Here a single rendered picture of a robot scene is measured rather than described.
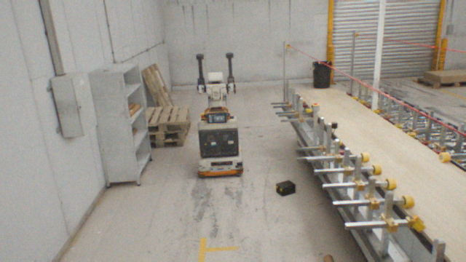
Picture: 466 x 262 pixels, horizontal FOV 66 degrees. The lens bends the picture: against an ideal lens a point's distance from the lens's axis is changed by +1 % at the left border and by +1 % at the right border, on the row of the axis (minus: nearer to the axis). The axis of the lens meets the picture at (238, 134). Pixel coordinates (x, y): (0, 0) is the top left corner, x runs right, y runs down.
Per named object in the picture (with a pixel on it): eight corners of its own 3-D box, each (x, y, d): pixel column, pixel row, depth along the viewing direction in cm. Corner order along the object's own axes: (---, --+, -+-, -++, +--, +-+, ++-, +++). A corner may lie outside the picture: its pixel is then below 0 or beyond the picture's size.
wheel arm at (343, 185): (323, 190, 256) (323, 185, 255) (322, 188, 260) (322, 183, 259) (392, 185, 257) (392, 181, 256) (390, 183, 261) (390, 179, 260)
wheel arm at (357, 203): (333, 208, 233) (333, 203, 232) (332, 205, 236) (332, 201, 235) (410, 204, 234) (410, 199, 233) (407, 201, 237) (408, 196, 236)
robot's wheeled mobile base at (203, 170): (243, 175, 491) (242, 159, 483) (198, 177, 490) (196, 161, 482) (242, 156, 554) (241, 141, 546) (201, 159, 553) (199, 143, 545)
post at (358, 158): (353, 214, 269) (357, 156, 253) (352, 212, 272) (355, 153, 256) (358, 214, 269) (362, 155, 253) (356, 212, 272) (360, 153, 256)
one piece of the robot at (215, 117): (230, 125, 477) (229, 113, 461) (204, 126, 477) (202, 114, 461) (230, 119, 485) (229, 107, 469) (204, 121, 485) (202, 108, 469)
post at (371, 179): (365, 240, 247) (370, 177, 231) (363, 237, 250) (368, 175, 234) (370, 240, 247) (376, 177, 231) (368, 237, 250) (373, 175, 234)
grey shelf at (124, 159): (107, 188, 482) (84, 73, 431) (124, 161, 567) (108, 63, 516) (140, 185, 483) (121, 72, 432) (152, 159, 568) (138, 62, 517)
